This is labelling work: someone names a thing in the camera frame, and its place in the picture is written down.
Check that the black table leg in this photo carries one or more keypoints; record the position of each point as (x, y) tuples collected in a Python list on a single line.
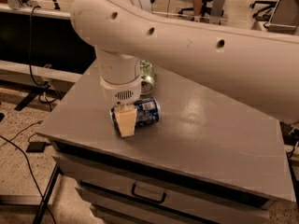
[(43, 206)]

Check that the green soda can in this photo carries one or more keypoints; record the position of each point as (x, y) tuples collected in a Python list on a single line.
[(147, 77)]

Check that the blue pepsi can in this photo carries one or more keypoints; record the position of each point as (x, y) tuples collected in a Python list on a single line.
[(147, 112)]

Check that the black power adapter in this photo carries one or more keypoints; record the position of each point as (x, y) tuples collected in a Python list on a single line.
[(35, 147)]

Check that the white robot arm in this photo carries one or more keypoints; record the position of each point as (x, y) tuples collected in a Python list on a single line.
[(256, 68)]

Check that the grey drawer cabinet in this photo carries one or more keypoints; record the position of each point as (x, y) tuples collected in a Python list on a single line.
[(105, 181)]

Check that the grey metal post right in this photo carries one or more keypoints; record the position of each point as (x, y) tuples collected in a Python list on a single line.
[(216, 11)]

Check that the black drawer handle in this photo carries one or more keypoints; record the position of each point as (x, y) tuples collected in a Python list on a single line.
[(148, 193)]

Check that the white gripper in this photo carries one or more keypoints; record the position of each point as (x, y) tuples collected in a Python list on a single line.
[(121, 93)]

